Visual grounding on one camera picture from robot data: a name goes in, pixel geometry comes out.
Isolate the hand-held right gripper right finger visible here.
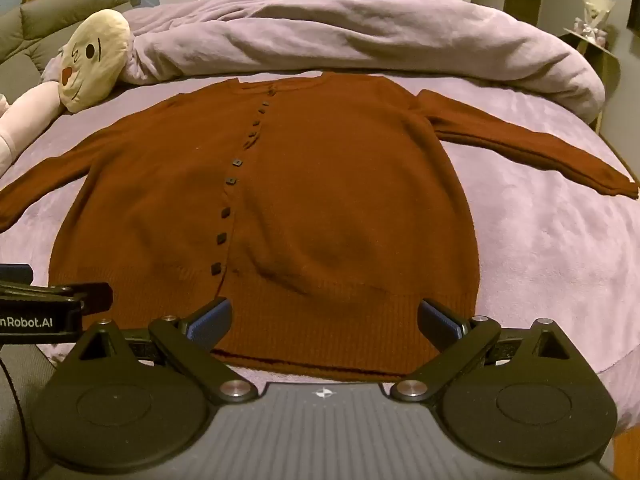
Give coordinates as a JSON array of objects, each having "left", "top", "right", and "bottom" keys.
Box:
[{"left": 390, "top": 297, "right": 571, "bottom": 404}]

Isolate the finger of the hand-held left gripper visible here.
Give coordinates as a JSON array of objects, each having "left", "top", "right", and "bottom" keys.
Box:
[{"left": 60, "top": 282, "right": 114, "bottom": 319}]

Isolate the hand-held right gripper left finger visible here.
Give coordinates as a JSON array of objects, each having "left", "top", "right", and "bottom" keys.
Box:
[{"left": 75, "top": 296, "right": 260, "bottom": 406}]

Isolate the brown button cardigan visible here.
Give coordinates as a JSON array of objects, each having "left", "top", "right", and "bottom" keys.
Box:
[{"left": 0, "top": 72, "right": 640, "bottom": 377}]

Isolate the person's grey clothing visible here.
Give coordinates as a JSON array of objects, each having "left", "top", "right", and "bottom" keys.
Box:
[{"left": 0, "top": 344, "right": 68, "bottom": 480}]

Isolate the pink plush toy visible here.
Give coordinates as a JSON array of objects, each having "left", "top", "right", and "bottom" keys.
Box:
[{"left": 0, "top": 80, "right": 66, "bottom": 177}]

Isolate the round cream face pillow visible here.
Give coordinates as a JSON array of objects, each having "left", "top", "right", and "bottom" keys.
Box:
[{"left": 58, "top": 8, "right": 132, "bottom": 114}]

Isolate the grey-green padded headboard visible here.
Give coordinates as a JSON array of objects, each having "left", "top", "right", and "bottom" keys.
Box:
[{"left": 0, "top": 0, "right": 132, "bottom": 92}]

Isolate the rolled purple duvet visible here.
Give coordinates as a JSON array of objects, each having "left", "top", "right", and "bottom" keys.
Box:
[{"left": 119, "top": 0, "right": 606, "bottom": 122}]

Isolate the bedside shelf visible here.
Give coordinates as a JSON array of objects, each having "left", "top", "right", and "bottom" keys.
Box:
[{"left": 562, "top": 27, "right": 623, "bottom": 133}]

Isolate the wrapped gift on nightstand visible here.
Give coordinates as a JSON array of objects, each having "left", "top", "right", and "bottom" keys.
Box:
[{"left": 574, "top": 0, "right": 619, "bottom": 46}]

